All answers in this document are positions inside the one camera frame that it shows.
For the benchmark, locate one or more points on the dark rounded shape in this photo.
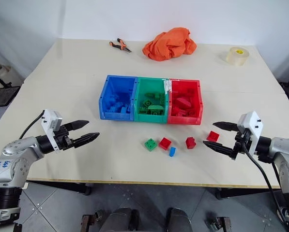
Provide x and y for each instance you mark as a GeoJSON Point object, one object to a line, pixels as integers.
{"type": "Point", "coordinates": [179, 221]}
{"type": "Point", "coordinates": [120, 220]}

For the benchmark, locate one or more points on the small blue toy brick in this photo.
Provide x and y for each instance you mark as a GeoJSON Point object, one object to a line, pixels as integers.
{"type": "Point", "coordinates": [172, 152]}

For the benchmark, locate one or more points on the green square toy brick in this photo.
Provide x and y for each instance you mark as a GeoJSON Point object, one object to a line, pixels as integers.
{"type": "Point", "coordinates": [150, 145]}

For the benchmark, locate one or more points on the clear tape roll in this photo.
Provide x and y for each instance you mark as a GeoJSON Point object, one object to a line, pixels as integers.
{"type": "Point", "coordinates": [236, 56]}

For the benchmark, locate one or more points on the green arch toy brick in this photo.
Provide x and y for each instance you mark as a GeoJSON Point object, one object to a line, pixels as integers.
{"type": "Point", "coordinates": [156, 108]}

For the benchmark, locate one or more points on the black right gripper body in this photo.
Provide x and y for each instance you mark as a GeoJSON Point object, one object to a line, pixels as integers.
{"type": "Point", "coordinates": [241, 142]}

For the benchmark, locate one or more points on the black mesh stand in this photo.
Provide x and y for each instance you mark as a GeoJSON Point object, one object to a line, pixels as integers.
{"type": "Point", "coordinates": [2, 96]}

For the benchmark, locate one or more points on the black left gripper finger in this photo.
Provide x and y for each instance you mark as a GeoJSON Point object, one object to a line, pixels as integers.
{"type": "Point", "coordinates": [77, 124]}
{"type": "Point", "coordinates": [87, 138]}

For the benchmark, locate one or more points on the green studded toy brick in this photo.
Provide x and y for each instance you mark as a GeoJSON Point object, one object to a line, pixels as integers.
{"type": "Point", "coordinates": [146, 103]}

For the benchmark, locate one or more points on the green plastic bin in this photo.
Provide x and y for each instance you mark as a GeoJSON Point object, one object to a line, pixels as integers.
{"type": "Point", "coordinates": [140, 89]}

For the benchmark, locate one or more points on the red tall toy brick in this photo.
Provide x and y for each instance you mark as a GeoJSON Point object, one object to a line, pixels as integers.
{"type": "Point", "coordinates": [190, 143]}

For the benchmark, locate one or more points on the green long toy piece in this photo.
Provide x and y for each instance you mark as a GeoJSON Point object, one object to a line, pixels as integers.
{"type": "Point", "coordinates": [152, 95]}

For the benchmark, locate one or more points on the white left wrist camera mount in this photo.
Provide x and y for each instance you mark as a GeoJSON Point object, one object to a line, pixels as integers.
{"type": "Point", "coordinates": [50, 120]}

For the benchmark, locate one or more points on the white tape patch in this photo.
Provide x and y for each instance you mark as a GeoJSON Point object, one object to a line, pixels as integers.
{"type": "Point", "coordinates": [167, 85]}

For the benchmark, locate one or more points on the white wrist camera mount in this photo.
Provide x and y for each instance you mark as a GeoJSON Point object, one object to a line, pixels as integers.
{"type": "Point", "coordinates": [50, 120]}
{"type": "Point", "coordinates": [252, 123]}

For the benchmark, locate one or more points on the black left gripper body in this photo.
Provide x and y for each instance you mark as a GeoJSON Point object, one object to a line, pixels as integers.
{"type": "Point", "coordinates": [63, 139]}

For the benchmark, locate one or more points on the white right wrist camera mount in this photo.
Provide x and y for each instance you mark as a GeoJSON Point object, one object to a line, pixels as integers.
{"type": "Point", "coordinates": [252, 123]}

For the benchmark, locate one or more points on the blue plastic bin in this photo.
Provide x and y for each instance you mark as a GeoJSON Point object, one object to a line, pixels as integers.
{"type": "Point", "coordinates": [105, 101]}

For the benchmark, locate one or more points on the red round toy piece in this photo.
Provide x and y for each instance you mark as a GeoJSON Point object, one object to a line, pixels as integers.
{"type": "Point", "coordinates": [184, 102]}

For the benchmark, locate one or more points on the red plastic bin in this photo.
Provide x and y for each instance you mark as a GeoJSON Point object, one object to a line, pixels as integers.
{"type": "Point", "coordinates": [183, 119]}

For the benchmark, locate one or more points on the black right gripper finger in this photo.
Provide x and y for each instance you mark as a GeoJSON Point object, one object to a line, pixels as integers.
{"type": "Point", "coordinates": [226, 126]}
{"type": "Point", "coordinates": [219, 148]}

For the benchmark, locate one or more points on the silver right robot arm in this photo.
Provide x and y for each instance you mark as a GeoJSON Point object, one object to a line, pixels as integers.
{"type": "Point", "coordinates": [284, 154]}

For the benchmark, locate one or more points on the red studded toy brick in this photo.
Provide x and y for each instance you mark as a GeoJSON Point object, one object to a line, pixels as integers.
{"type": "Point", "coordinates": [179, 112]}
{"type": "Point", "coordinates": [192, 113]}

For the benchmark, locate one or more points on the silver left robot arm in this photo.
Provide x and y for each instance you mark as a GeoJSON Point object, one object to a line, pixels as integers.
{"type": "Point", "coordinates": [17, 152]}

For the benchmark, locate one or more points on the red square toy brick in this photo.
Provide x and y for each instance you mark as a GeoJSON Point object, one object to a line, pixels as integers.
{"type": "Point", "coordinates": [212, 136]}
{"type": "Point", "coordinates": [164, 143]}

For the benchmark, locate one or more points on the orange crumpled cloth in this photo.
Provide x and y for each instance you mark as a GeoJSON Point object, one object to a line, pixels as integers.
{"type": "Point", "coordinates": [168, 44]}

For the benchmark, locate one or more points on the white handwritten label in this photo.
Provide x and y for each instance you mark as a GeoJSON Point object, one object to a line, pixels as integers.
{"type": "Point", "coordinates": [0, 166]}

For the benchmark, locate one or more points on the blue studded toy brick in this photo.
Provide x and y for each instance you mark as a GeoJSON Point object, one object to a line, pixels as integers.
{"type": "Point", "coordinates": [113, 108]}
{"type": "Point", "coordinates": [125, 110]}

